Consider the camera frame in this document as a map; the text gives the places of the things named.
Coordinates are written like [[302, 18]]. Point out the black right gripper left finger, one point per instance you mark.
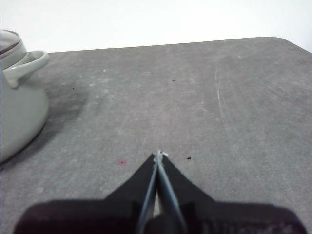
[[117, 214]]

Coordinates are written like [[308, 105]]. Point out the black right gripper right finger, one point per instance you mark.
[[219, 217]]

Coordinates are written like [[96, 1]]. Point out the pale green electric pot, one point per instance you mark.
[[22, 109]]

